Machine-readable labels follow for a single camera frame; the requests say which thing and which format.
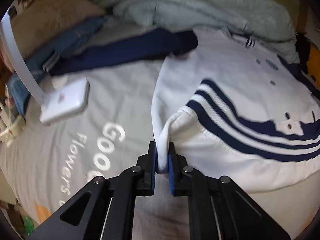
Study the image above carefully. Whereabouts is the white navy varsity jacket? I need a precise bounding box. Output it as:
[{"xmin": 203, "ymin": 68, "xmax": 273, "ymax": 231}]
[{"xmin": 42, "ymin": 27, "xmax": 320, "ymax": 194}]

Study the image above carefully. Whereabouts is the beige patterned pillow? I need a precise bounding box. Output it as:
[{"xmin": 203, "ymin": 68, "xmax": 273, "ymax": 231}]
[{"xmin": 10, "ymin": 0, "xmax": 105, "ymax": 59}]

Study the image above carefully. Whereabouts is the grey printed bed sheet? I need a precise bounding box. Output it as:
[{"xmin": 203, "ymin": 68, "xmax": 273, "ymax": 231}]
[{"xmin": 0, "ymin": 17, "xmax": 318, "ymax": 240}]

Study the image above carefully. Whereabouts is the white power strip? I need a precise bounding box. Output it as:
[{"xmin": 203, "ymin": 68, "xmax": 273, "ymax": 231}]
[{"xmin": 1, "ymin": 104, "xmax": 25, "ymax": 147}]

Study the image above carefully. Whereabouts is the blue folded garment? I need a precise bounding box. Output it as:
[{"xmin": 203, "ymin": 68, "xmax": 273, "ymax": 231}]
[{"xmin": 7, "ymin": 16, "xmax": 107, "ymax": 116}]

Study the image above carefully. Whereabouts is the pale green quilt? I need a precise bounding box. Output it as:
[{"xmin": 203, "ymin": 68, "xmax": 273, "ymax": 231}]
[{"xmin": 90, "ymin": 0, "xmax": 299, "ymax": 63}]

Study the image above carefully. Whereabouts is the white LED desk lamp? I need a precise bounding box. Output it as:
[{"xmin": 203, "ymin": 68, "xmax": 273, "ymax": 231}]
[{"xmin": 1, "ymin": 13, "xmax": 89, "ymax": 124}]

